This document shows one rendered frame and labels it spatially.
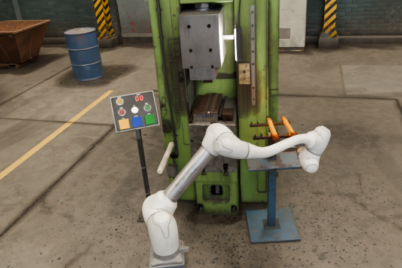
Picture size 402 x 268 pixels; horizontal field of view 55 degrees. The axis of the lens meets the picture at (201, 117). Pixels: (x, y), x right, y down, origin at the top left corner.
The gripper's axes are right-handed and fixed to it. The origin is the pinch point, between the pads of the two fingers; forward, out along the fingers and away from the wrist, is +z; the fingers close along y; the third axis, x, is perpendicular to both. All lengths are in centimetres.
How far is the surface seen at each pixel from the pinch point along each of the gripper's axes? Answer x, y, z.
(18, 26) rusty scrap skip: -16, -472, 672
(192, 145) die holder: -22, -73, 42
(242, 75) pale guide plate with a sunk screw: 31, -30, 52
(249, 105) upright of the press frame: 5, -24, 53
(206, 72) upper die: 38, -59, 45
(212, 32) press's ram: 69, -52, 43
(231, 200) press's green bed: -77, -44, 38
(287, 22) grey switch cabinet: -27, 122, 546
